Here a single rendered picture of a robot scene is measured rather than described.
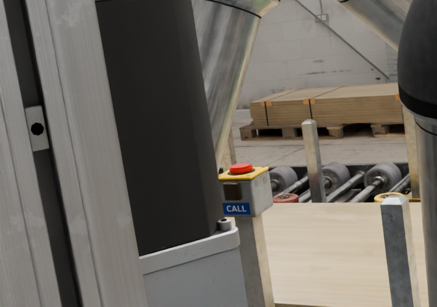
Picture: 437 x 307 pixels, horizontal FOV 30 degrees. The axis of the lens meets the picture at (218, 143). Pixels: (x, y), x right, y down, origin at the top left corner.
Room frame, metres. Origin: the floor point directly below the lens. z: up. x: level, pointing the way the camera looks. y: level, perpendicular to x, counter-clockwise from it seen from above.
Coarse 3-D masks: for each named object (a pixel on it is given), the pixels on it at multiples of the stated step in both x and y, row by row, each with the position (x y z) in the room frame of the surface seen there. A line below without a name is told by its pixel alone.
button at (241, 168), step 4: (236, 164) 1.36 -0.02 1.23; (240, 164) 1.36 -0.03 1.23; (244, 164) 1.35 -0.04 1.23; (248, 164) 1.35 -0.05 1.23; (232, 168) 1.34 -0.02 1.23; (236, 168) 1.33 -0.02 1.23; (240, 168) 1.33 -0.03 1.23; (244, 168) 1.33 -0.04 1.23; (248, 168) 1.33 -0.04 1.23; (232, 172) 1.33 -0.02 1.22; (236, 172) 1.33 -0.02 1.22; (240, 172) 1.33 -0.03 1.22; (244, 172) 1.33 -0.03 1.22
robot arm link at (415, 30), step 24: (432, 0) 0.58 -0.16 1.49; (408, 24) 0.60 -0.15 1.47; (432, 24) 0.58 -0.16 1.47; (408, 48) 0.60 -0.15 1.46; (432, 48) 0.58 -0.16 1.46; (408, 72) 0.60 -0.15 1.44; (432, 72) 0.58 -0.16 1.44; (408, 96) 0.61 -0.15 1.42; (432, 96) 0.59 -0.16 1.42; (432, 120) 0.60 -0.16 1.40; (432, 144) 0.62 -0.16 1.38; (432, 168) 0.63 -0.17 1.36; (432, 192) 0.64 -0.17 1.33; (432, 216) 0.65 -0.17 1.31; (432, 240) 0.66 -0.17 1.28; (432, 264) 0.68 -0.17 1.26; (432, 288) 0.69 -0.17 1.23
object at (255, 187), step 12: (252, 168) 1.35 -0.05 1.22; (264, 168) 1.35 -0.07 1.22; (228, 180) 1.32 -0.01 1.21; (240, 180) 1.31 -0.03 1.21; (252, 180) 1.31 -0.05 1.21; (264, 180) 1.34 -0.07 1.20; (252, 192) 1.30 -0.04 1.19; (264, 192) 1.33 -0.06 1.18; (252, 204) 1.30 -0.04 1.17; (264, 204) 1.33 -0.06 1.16; (228, 216) 1.33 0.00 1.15; (240, 216) 1.31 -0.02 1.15; (252, 216) 1.30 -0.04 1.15
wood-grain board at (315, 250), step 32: (288, 224) 2.08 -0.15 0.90; (320, 224) 2.04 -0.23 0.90; (352, 224) 2.00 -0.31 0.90; (416, 224) 1.92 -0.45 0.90; (288, 256) 1.82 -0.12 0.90; (320, 256) 1.79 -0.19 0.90; (352, 256) 1.76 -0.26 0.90; (384, 256) 1.72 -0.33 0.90; (416, 256) 1.69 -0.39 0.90; (288, 288) 1.62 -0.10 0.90; (320, 288) 1.59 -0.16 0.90; (352, 288) 1.57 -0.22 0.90; (384, 288) 1.54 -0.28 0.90
